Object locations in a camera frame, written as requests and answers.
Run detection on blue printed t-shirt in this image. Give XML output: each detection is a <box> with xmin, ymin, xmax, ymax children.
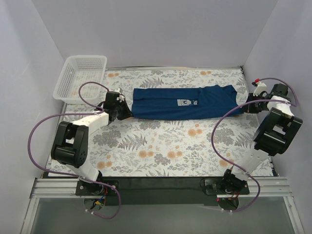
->
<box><xmin>131</xmin><ymin>85</ymin><xmax>238</xmax><ymax>120</ymax></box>

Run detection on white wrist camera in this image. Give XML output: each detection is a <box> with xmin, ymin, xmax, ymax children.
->
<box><xmin>252</xmin><ymin>79</ymin><xmax>267</xmax><ymax>97</ymax></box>
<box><xmin>114</xmin><ymin>88</ymin><xmax>126</xmax><ymax>102</ymax></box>

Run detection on white plastic basket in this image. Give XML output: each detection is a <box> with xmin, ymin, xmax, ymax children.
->
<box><xmin>53</xmin><ymin>55</ymin><xmax>107</xmax><ymax>104</ymax></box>

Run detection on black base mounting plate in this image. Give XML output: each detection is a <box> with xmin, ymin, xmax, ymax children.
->
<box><xmin>75</xmin><ymin>177</ymin><xmax>250</xmax><ymax>207</ymax></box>

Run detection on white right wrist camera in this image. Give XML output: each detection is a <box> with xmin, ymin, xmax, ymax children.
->
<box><xmin>252</xmin><ymin>79</ymin><xmax>267</xmax><ymax>97</ymax></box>

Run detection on aluminium frame rail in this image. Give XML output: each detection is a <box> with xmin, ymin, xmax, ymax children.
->
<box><xmin>30</xmin><ymin>176</ymin><xmax>293</xmax><ymax>198</ymax></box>

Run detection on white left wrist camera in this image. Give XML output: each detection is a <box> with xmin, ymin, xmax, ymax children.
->
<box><xmin>114</xmin><ymin>88</ymin><xmax>126</xmax><ymax>102</ymax></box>

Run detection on floral table cloth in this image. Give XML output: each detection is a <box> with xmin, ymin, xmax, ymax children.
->
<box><xmin>48</xmin><ymin>69</ymin><xmax>273</xmax><ymax>178</ymax></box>

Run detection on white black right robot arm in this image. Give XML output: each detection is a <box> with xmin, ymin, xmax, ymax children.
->
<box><xmin>220</xmin><ymin>80</ymin><xmax>303</xmax><ymax>194</ymax></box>

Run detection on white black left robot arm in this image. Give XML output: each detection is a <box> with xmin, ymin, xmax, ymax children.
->
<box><xmin>51</xmin><ymin>88</ymin><xmax>133</xmax><ymax>195</ymax></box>

